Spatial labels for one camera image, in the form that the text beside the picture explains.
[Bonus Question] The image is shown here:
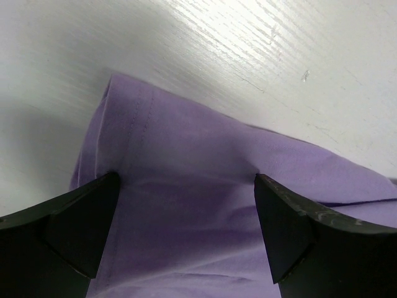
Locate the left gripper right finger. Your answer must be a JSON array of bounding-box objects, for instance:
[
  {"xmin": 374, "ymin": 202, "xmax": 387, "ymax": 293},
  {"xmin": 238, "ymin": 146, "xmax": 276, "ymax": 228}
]
[{"xmin": 254, "ymin": 174, "xmax": 396, "ymax": 297}]

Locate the purple t shirt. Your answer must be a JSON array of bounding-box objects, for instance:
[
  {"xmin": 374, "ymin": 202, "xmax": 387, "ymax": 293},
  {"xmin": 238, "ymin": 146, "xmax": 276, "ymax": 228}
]
[{"xmin": 70, "ymin": 74, "xmax": 396, "ymax": 297}]

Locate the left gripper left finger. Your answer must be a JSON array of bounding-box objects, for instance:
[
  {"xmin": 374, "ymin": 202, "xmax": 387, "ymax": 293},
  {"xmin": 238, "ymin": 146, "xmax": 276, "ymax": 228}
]
[{"xmin": 1, "ymin": 173, "xmax": 120, "ymax": 298}]

